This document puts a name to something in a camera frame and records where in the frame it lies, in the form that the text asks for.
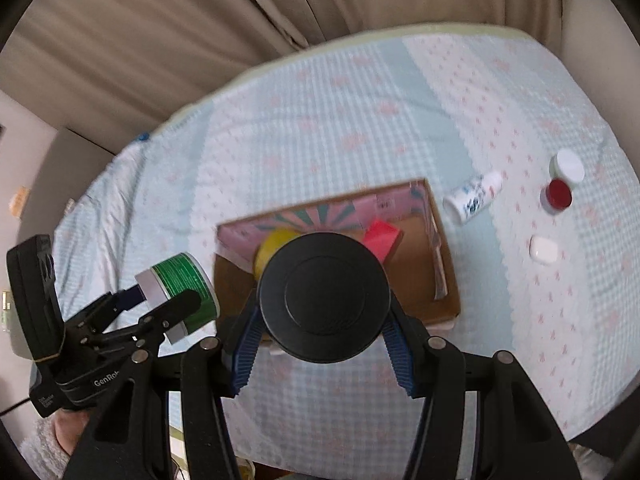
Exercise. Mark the small white case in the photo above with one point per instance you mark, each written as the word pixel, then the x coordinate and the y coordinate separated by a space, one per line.
pixel 544 250

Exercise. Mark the red block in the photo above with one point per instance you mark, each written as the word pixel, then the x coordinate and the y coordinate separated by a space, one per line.
pixel 382 237

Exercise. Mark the beige curtain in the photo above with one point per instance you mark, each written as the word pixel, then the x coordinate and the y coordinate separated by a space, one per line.
pixel 175 25

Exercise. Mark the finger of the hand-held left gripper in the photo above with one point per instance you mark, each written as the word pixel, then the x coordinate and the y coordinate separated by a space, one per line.
pixel 175 305
pixel 126 300

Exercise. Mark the yellow round object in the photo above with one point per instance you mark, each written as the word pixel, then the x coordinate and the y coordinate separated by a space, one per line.
pixel 275 247

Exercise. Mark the person's left forearm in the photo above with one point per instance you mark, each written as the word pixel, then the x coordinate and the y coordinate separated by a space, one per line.
pixel 45 447

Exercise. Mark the green label jar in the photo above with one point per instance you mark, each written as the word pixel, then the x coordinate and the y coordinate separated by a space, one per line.
pixel 180 275

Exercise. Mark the white lid jar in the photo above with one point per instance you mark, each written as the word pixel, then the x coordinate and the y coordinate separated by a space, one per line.
pixel 569 164

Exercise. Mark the cardboard box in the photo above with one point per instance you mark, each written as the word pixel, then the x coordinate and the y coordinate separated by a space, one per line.
pixel 415 280

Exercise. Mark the white bottle with blue print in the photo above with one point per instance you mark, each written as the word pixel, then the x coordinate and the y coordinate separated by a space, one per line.
pixel 470 199

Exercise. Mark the light blue checked bedsheet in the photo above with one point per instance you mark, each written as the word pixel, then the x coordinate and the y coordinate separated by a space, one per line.
pixel 350 125

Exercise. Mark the black round jar lid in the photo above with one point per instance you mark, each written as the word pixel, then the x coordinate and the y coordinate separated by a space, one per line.
pixel 322 297

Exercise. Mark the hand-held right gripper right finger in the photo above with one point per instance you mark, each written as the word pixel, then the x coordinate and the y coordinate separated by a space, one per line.
pixel 401 360

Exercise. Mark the red lid jar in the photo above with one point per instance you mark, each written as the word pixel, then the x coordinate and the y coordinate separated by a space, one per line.
pixel 557 194

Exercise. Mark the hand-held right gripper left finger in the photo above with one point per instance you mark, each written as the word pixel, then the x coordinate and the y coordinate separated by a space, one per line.
pixel 244 355

